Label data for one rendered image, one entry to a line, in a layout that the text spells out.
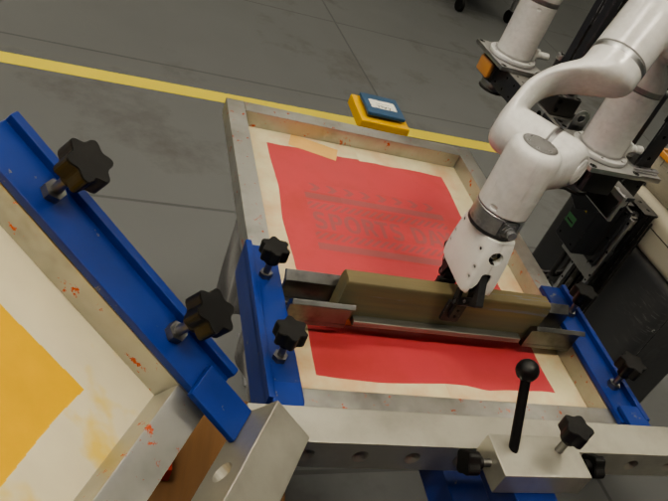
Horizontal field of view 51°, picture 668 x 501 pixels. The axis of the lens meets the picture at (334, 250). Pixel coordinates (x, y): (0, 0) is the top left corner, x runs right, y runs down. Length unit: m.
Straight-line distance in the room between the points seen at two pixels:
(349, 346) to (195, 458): 1.03
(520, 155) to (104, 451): 0.60
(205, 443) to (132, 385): 1.38
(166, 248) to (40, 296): 1.98
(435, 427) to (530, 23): 1.21
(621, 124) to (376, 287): 0.73
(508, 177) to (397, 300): 0.25
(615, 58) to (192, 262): 1.83
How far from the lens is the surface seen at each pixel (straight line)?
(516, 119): 1.02
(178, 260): 2.56
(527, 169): 0.93
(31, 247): 0.65
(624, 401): 1.20
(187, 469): 1.98
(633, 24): 1.10
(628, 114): 1.54
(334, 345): 1.04
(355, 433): 0.83
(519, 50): 1.89
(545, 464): 0.89
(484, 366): 1.15
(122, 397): 0.65
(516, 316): 1.15
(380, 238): 1.30
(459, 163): 1.64
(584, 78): 1.07
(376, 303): 1.04
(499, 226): 0.97
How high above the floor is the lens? 1.66
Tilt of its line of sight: 35 degrees down
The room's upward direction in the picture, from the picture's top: 24 degrees clockwise
